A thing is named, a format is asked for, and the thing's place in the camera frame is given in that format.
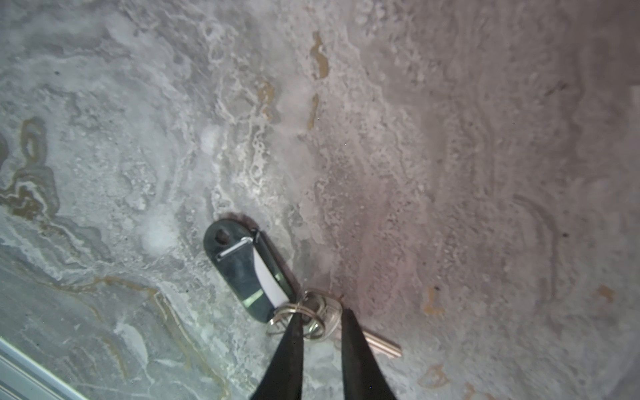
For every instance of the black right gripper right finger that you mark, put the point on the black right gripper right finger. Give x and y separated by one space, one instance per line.
362 377

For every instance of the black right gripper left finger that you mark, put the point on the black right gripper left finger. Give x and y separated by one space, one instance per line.
284 376

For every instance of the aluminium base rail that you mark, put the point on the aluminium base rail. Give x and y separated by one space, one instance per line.
23 378

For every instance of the black key tag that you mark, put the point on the black key tag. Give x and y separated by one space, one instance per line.
249 267

